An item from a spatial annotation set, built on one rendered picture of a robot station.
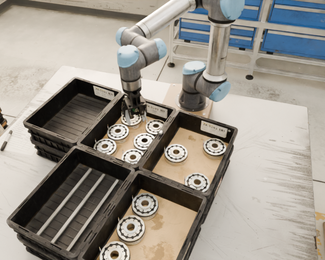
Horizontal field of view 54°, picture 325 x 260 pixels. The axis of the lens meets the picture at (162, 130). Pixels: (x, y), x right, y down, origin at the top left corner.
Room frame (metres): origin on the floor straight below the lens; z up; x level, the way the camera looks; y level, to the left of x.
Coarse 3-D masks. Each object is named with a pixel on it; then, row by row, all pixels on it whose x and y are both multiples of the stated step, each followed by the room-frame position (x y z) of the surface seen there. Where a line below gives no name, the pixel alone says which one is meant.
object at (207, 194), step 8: (176, 112) 1.10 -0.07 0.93; (184, 112) 1.10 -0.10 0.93; (208, 120) 1.05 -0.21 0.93; (168, 128) 1.00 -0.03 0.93; (232, 128) 1.00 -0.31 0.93; (160, 136) 0.95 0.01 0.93; (232, 136) 0.95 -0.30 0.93; (232, 144) 0.91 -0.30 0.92; (152, 152) 0.86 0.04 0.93; (144, 160) 0.81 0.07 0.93; (224, 160) 0.82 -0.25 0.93; (160, 176) 0.74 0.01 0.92; (216, 176) 0.74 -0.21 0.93; (176, 184) 0.70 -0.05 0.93; (200, 192) 0.66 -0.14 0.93; (208, 192) 0.66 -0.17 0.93
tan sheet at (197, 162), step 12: (180, 132) 1.07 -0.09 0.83; (192, 132) 1.07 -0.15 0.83; (180, 144) 0.99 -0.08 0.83; (192, 144) 0.99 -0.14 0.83; (192, 156) 0.92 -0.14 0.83; (204, 156) 0.92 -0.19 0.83; (156, 168) 0.85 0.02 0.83; (168, 168) 0.85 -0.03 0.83; (180, 168) 0.85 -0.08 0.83; (192, 168) 0.85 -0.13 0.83; (204, 168) 0.85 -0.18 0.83; (216, 168) 0.85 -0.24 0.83; (180, 180) 0.79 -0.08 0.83
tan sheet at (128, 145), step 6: (120, 120) 1.15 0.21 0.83; (144, 120) 1.15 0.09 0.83; (150, 120) 1.15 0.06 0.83; (144, 126) 1.11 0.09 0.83; (132, 132) 1.07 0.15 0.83; (138, 132) 1.07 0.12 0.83; (144, 132) 1.07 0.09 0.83; (132, 138) 1.03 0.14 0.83; (120, 144) 0.99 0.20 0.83; (126, 144) 0.99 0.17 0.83; (132, 144) 0.99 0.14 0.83; (120, 150) 0.95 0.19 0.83; (126, 150) 0.95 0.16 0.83; (114, 156) 0.92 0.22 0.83; (120, 156) 0.92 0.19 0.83
